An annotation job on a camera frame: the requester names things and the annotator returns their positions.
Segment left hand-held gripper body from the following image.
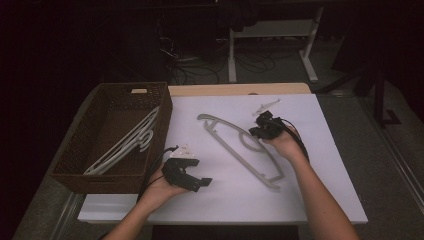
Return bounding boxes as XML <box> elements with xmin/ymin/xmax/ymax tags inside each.
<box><xmin>161</xmin><ymin>143</ymin><xmax>201</xmax><ymax>188</ymax></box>

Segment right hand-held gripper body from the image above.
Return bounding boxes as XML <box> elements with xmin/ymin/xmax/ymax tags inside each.
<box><xmin>248</xmin><ymin>99</ymin><xmax>288</xmax><ymax>141</ymax></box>

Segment grey plastic clothes hanger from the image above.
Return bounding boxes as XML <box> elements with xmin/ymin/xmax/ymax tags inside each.
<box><xmin>87</xmin><ymin>105</ymin><xmax>161</xmax><ymax>174</ymax></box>
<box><xmin>197</xmin><ymin>113</ymin><xmax>286</xmax><ymax>192</ymax></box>
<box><xmin>83</xmin><ymin>128</ymin><xmax>155</xmax><ymax>177</ymax></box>

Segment brown woven basket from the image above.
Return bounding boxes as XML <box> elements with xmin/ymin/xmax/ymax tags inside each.
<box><xmin>51</xmin><ymin>82</ymin><xmax>174</xmax><ymax>195</ymax></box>

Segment person's right hand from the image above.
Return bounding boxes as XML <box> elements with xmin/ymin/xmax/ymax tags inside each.
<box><xmin>262</xmin><ymin>125</ymin><xmax>310</xmax><ymax>165</ymax></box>

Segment person's left hand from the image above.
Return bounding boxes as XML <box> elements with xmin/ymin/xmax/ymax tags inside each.
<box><xmin>142</xmin><ymin>162</ymin><xmax>192</xmax><ymax>214</ymax></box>

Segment black metal stand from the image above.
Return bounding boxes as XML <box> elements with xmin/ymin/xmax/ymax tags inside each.
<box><xmin>314</xmin><ymin>63</ymin><xmax>403</xmax><ymax>129</ymax></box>

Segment left hand-held gripper cable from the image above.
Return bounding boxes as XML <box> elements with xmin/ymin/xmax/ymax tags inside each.
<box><xmin>137</xmin><ymin>145</ymin><xmax>180</xmax><ymax>201</ymax></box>

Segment hand-held gripper cable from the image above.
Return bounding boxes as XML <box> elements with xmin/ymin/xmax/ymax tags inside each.
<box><xmin>137</xmin><ymin>145</ymin><xmax>180</xmax><ymax>201</ymax></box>
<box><xmin>274</xmin><ymin>117</ymin><xmax>311</xmax><ymax>164</ymax></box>

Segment right hand-held gripper cable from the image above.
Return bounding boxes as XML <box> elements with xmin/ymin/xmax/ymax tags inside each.
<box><xmin>274</xmin><ymin>117</ymin><xmax>311</xmax><ymax>164</ymax></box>

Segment black floor cables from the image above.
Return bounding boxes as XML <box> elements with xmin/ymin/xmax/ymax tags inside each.
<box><xmin>156</xmin><ymin>19</ymin><xmax>288</xmax><ymax>86</ymax></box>

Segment white metal desk frame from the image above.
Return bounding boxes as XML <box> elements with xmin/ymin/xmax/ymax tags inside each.
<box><xmin>227</xmin><ymin>5</ymin><xmax>325</xmax><ymax>84</ymax></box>

